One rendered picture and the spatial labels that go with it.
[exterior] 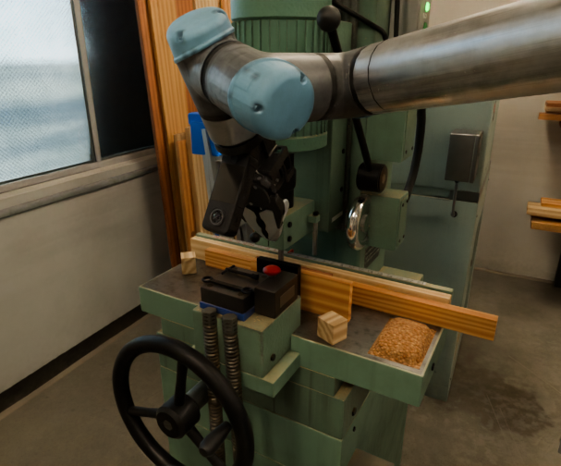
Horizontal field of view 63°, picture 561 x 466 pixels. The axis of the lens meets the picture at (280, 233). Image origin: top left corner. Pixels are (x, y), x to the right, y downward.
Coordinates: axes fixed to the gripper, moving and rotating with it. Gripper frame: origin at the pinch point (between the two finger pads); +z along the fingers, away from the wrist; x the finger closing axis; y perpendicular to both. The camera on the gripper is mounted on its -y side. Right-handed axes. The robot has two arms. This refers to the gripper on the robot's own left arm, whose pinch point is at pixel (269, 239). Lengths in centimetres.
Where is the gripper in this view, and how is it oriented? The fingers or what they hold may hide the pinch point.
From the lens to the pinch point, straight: 75.1
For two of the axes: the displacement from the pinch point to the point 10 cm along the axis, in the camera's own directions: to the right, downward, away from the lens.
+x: -8.7, -1.8, 4.6
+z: 2.5, 6.5, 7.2
